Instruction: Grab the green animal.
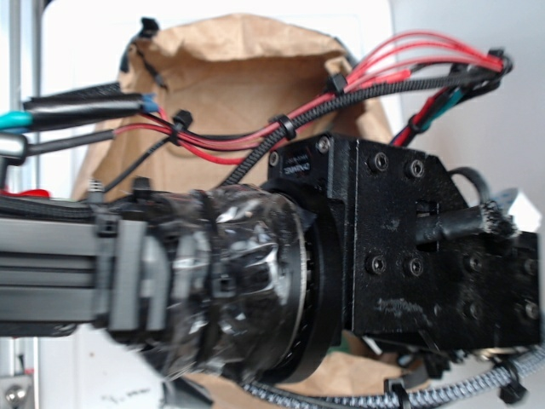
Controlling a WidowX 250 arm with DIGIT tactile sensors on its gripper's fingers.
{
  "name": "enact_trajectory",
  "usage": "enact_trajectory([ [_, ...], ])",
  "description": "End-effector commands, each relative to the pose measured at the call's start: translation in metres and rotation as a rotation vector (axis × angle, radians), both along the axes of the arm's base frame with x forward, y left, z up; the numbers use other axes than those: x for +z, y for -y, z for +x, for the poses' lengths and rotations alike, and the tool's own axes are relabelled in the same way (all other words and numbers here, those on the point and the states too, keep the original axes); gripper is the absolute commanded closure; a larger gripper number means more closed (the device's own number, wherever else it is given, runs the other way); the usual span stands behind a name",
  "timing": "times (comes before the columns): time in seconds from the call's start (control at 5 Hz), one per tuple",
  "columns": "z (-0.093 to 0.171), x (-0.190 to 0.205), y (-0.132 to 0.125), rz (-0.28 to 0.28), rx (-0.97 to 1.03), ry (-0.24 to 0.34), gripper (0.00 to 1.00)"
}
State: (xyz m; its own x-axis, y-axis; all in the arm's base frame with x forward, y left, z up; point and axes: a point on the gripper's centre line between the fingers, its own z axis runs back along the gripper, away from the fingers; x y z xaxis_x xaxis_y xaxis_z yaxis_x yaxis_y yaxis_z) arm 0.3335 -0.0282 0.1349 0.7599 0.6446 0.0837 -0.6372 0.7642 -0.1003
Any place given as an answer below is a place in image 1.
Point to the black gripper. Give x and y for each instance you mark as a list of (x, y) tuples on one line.
[(420, 266)]

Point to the brown paper bag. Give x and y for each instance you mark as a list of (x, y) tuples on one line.
[(233, 73)]

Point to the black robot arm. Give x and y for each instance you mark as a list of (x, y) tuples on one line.
[(258, 282)]

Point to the aluminium frame rail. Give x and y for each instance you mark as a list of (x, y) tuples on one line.
[(19, 384)]

